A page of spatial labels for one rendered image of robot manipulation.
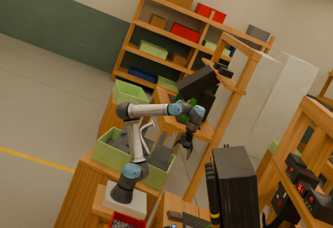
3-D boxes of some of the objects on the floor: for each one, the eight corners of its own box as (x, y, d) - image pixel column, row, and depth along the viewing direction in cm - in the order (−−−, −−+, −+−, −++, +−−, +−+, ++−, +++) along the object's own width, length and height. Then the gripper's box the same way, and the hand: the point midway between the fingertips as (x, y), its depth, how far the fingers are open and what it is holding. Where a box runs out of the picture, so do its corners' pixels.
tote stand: (48, 240, 328) (79, 159, 308) (73, 211, 378) (101, 139, 358) (121, 276, 322) (158, 196, 302) (138, 242, 372) (170, 171, 352)
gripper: (202, 130, 259) (190, 157, 264) (179, 121, 258) (167, 148, 263) (203, 135, 251) (190, 162, 256) (179, 125, 249) (166, 153, 255)
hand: (179, 156), depth 257 cm, fingers open, 10 cm apart
